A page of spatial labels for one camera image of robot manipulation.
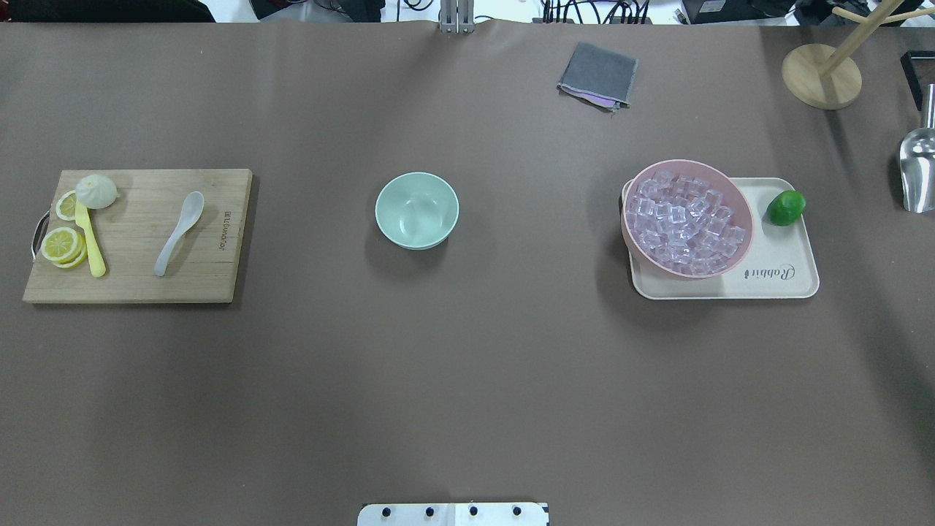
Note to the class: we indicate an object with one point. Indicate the white ceramic spoon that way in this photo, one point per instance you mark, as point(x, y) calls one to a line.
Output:
point(190, 213)

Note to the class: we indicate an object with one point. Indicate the green lime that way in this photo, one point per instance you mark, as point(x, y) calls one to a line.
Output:
point(786, 208)

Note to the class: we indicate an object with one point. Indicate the cream serving tray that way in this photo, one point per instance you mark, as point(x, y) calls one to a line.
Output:
point(694, 248)

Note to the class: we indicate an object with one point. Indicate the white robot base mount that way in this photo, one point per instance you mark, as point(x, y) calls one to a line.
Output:
point(467, 513)

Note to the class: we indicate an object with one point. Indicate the bamboo cutting board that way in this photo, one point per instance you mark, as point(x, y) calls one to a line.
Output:
point(131, 232)

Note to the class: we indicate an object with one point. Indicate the wooden mug tree stand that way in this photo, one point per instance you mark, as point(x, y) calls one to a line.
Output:
point(826, 77)

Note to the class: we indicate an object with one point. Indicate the lemon slice stack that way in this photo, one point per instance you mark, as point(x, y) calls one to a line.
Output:
point(64, 247)

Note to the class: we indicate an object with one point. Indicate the pink bowl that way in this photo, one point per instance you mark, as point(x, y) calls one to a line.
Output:
point(738, 201)

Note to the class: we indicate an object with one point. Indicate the metal ice scoop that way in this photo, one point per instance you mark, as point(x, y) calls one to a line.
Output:
point(916, 160)

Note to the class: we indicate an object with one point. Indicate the mint green bowl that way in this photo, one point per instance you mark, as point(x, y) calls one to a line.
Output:
point(417, 210)

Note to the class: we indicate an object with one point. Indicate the pile of clear ice cubes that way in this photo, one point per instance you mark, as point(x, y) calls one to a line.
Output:
point(683, 223)

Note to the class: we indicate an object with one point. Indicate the grey folded cloth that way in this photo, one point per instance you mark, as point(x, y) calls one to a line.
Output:
point(595, 70)

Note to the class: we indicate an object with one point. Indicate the purple cloth underneath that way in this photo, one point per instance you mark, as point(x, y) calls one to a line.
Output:
point(602, 102)

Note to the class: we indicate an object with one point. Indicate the yellow plastic knife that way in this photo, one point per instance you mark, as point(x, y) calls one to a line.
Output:
point(95, 257)

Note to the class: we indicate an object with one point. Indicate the single lemon slice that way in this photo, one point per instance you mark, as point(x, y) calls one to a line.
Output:
point(66, 206)

